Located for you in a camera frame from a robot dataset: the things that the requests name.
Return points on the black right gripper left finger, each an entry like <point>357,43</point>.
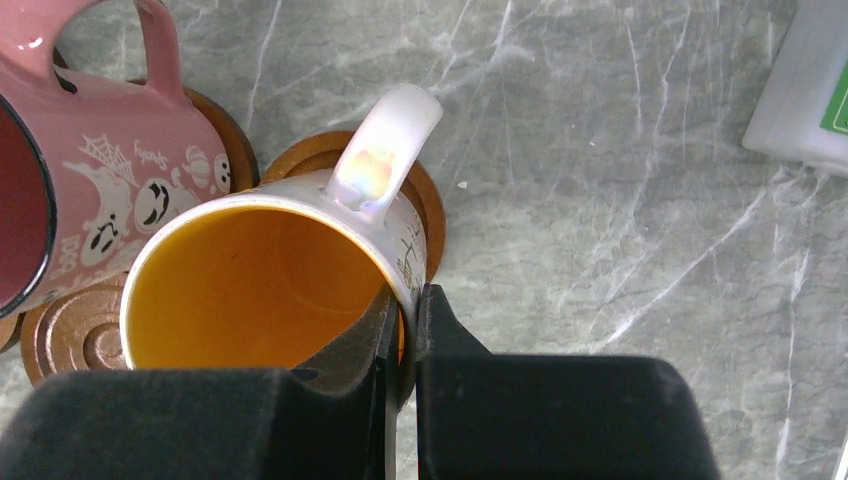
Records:
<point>329,418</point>

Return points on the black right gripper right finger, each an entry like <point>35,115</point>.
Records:
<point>485,415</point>

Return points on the orange interior white mug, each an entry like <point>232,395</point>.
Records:
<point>268,276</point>

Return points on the brown wooden coaster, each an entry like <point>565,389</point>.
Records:
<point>10,328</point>
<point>322,151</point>
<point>76,332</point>
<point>232,139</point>

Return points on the pink mug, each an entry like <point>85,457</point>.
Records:
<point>92,167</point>

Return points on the white green electronic device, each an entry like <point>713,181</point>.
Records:
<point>801,114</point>

